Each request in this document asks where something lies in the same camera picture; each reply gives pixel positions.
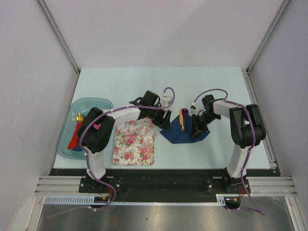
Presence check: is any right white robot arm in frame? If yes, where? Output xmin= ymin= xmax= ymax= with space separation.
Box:
xmin=190 ymin=95 xmax=266 ymax=193

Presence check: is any pink napkin roll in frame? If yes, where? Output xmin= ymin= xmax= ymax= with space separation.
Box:
xmin=93 ymin=124 xmax=101 ymax=130

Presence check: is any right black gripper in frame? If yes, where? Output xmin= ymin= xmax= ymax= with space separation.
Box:
xmin=190 ymin=112 xmax=220 ymax=139

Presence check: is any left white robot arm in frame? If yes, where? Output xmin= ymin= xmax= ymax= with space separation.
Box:
xmin=77 ymin=87 xmax=175 ymax=193

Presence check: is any dark blue paper napkin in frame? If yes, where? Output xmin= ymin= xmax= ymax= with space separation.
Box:
xmin=160 ymin=115 xmax=210 ymax=144

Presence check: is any gold utensil in roll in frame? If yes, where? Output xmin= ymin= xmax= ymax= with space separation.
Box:
xmin=76 ymin=112 xmax=84 ymax=123

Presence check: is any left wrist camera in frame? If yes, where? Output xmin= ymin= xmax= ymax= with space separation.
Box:
xmin=160 ymin=96 xmax=174 ymax=108

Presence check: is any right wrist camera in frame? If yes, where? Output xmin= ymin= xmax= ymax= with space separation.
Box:
xmin=191 ymin=102 xmax=202 ymax=115

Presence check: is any purple metal spoon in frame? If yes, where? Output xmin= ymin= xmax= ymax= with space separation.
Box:
xmin=182 ymin=108 xmax=189 ymax=118

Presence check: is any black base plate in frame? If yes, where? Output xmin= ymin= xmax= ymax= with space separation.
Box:
xmin=49 ymin=169 xmax=281 ymax=204

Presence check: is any aluminium frame rail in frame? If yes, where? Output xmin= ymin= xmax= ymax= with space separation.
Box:
xmin=35 ymin=176 xmax=297 ymax=196

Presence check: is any teal plastic tray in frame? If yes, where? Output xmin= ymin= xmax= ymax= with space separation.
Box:
xmin=56 ymin=97 xmax=113 ymax=160

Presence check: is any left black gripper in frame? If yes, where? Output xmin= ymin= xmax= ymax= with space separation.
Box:
xmin=147 ymin=105 xmax=171 ymax=131

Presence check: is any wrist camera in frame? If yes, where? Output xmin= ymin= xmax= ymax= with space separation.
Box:
xmin=191 ymin=102 xmax=202 ymax=115
xmin=160 ymin=96 xmax=174 ymax=108

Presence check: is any white cable duct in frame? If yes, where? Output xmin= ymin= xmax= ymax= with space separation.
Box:
xmin=44 ymin=195 xmax=226 ymax=206

